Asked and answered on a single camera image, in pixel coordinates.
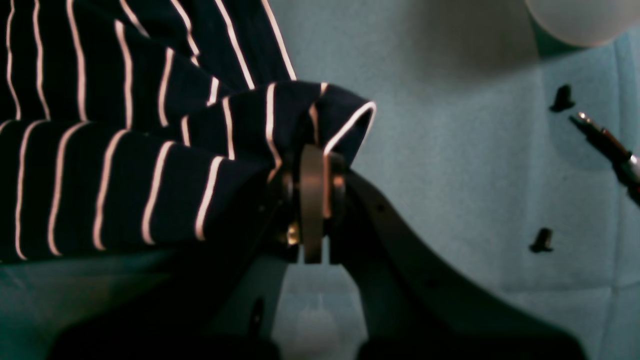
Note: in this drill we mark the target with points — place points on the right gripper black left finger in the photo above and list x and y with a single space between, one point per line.
311 203

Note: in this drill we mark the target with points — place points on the teal table cloth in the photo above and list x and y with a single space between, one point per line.
465 146

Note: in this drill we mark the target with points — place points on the translucent white cup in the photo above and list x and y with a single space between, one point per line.
585 23

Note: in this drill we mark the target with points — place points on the black screw lower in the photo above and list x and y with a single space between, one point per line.
563 99

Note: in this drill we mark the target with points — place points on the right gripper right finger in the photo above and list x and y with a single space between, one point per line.
416 306

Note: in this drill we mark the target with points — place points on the black screw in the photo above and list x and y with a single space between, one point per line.
563 99
543 242

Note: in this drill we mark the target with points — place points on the red metal probe tool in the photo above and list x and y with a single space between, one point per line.
625 162

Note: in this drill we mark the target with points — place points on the navy white striped t-shirt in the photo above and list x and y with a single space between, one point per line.
133 123

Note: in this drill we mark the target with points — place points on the black screw middle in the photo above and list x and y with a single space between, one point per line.
543 242

